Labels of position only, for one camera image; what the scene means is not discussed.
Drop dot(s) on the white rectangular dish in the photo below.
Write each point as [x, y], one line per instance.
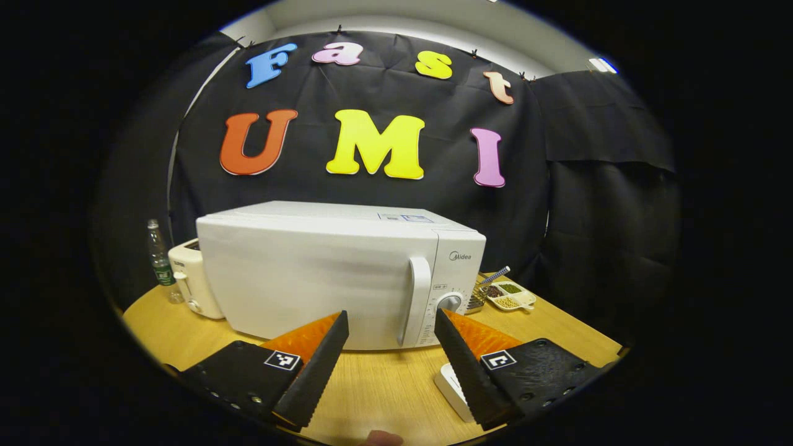
[451, 390]

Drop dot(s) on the white microwave oven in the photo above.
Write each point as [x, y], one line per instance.
[310, 272]

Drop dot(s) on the ceiling light panel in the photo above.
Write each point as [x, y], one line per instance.
[602, 64]

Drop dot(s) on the black backdrop cloth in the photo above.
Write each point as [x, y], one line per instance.
[588, 217]

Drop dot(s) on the clear plastic water bottle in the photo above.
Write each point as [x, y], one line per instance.
[161, 260]

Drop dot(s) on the white divided dish with grains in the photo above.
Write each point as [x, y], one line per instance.
[511, 296]

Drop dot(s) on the white toaster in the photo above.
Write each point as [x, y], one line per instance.
[189, 279]

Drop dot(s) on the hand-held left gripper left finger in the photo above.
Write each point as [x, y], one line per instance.
[319, 371]

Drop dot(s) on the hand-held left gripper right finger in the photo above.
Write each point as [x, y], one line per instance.
[464, 371]

